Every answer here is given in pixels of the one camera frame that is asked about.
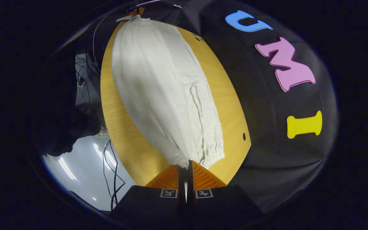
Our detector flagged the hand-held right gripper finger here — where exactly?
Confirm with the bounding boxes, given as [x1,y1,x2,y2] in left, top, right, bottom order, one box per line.
[187,160,265,225]
[109,165,186,226]

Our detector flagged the white jeans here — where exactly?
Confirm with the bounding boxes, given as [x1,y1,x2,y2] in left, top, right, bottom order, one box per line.
[111,14,225,170]

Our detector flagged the black backdrop cloth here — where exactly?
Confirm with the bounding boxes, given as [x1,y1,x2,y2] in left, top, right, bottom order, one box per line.
[91,0,339,214]

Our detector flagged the person's dark clothing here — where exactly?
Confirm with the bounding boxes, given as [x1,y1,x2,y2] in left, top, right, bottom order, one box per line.
[34,45,103,157]

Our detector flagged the black cable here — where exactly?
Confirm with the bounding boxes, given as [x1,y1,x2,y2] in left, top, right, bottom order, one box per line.
[103,139,126,211]

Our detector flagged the bundle of thin cables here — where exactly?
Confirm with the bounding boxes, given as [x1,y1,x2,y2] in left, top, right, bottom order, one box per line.
[75,53,92,107]

